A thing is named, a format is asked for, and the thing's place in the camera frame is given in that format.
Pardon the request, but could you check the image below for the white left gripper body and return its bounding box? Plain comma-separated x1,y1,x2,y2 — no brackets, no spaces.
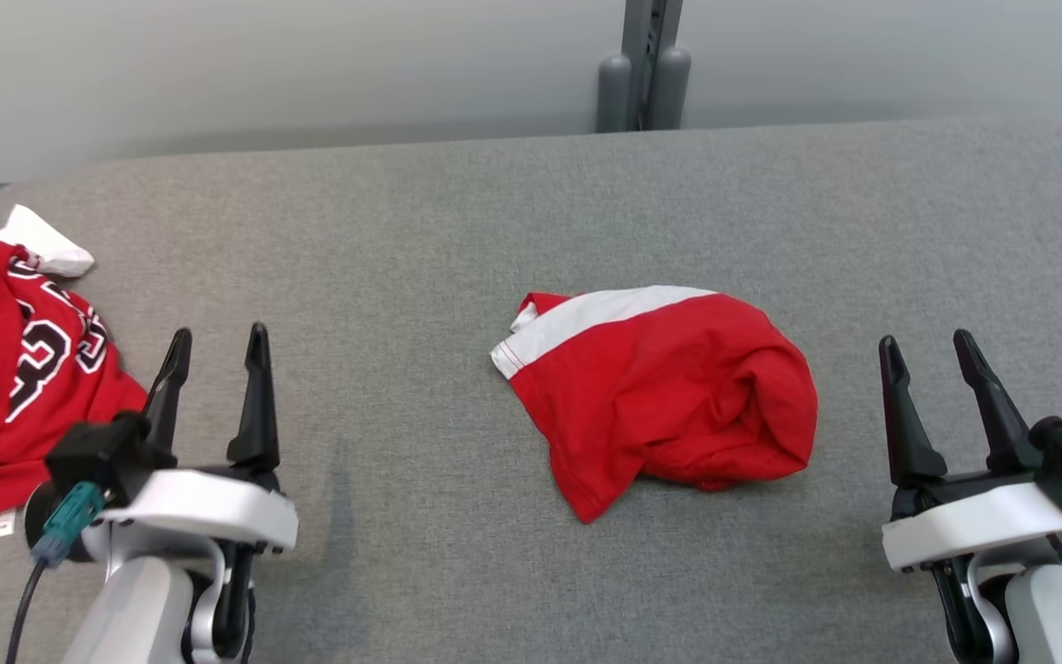
88,464,300,556

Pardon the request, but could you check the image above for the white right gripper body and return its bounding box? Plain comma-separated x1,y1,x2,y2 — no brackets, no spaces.
881,470,1062,575

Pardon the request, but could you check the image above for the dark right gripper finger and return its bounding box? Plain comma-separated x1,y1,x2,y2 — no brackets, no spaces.
953,329,1044,474
879,335,949,487

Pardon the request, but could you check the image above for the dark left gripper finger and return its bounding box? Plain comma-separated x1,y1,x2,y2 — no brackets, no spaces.
144,327,193,453
227,321,281,476

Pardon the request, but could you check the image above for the red shorts white waistband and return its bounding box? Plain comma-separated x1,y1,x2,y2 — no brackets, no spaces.
491,286,819,525

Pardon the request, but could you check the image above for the left teal plug black cable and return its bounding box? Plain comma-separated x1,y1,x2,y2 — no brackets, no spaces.
4,481,110,664

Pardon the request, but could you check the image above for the grey partition post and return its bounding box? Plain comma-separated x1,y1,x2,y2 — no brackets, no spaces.
596,0,691,133

